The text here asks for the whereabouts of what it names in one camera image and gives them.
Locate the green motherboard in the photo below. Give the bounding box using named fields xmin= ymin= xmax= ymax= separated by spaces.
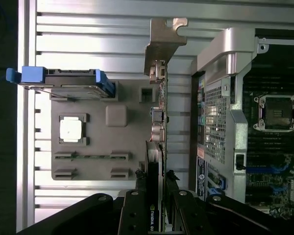
xmin=242 ymin=44 xmax=294 ymax=221

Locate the open black PC case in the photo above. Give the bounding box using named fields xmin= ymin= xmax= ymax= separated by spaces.
xmin=190 ymin=26 xmax=294 ymax=235

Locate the grey plastic parts rack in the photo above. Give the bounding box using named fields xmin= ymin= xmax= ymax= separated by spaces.
xmin=49 ymin=80 xmax=162 ymax=182

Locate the green RAM stick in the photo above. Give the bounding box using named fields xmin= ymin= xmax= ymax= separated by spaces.
xmin=55 ymin=153 xmax=132 ymax=160

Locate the silver CPU chip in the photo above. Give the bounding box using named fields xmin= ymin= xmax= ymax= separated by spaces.
xmin=59 ymin=117 xmax=84 ymax=142

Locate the hard disk with blue caddy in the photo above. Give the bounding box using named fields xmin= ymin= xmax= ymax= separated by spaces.
xmin=6 ymin=66 xmax=117 ymax=99

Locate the CPU socket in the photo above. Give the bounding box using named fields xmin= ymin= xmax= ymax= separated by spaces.
xmin=253 ymin=94 xmax=294 ymax=133

